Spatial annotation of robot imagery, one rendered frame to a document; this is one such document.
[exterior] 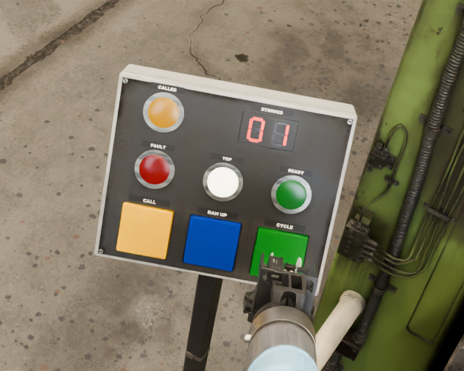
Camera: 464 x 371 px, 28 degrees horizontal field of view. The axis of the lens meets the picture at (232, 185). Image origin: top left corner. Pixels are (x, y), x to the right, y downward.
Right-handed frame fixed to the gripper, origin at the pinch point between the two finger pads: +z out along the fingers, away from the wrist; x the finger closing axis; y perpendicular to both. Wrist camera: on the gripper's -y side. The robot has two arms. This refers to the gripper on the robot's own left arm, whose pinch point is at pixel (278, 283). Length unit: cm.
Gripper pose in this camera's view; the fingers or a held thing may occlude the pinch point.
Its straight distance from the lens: 126.7
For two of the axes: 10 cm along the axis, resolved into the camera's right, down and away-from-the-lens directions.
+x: -9.8, -1.8, 0.0
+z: 0.5, -2.8, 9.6
